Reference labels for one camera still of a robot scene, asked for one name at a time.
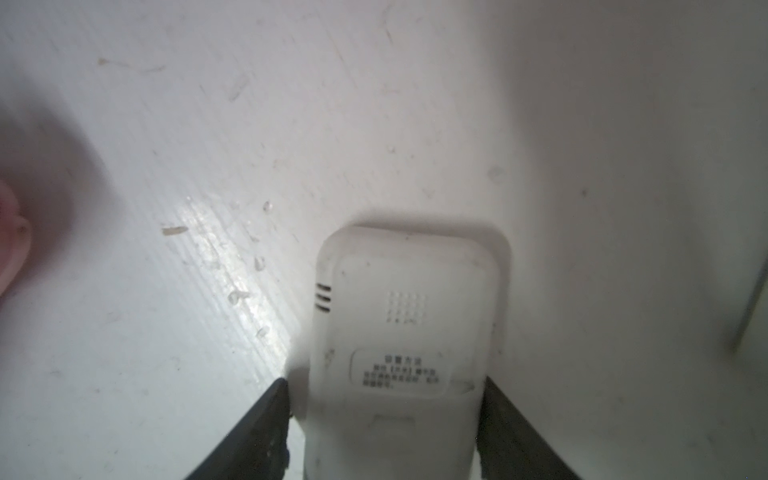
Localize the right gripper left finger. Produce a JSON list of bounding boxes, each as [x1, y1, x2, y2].
[[187, 378, 291, 480]]

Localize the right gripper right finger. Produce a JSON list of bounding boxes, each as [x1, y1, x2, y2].
[[477, 377, 580, 480]]

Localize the white remote grey buttons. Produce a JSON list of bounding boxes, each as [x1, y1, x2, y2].
[[304, 226, 500, 479]]

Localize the pink handled scraper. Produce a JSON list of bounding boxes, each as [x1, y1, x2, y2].
[[0, 181, 32, 294]]

